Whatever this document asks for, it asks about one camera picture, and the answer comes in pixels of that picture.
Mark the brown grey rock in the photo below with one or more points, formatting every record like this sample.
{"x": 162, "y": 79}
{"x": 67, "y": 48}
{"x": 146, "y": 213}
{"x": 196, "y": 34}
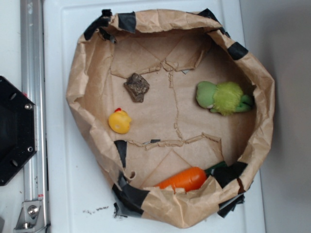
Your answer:
{"x": 137, "y": 87}

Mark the brown paper bag tray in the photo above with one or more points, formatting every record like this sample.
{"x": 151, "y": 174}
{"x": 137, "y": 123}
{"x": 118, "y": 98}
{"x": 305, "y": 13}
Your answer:
{"x": 169, "y": 132}

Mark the yellow rubber duck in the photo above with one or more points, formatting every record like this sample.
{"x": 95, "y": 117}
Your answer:
{"x": 119, "y": 121}

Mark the orange plastic carrot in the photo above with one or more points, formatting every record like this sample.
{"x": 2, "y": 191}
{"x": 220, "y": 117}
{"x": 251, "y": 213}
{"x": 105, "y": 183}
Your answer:
{"x": 190, "y": 179}

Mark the green plush toy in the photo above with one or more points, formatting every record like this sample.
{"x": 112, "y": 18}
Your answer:
{"x": 224, "y": 98}

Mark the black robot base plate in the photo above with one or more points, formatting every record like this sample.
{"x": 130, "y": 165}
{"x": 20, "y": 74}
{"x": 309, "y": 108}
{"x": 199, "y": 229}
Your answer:
{"x": 17, "y": 131}

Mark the metal corner bracket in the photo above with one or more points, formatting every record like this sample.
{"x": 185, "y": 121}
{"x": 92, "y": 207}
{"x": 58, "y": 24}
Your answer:
{"x": 31, "y": 217}

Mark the aluminium extrusion rail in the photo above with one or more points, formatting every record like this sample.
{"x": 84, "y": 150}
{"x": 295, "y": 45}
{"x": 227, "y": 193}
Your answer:
{"x": 33, "y": 84}

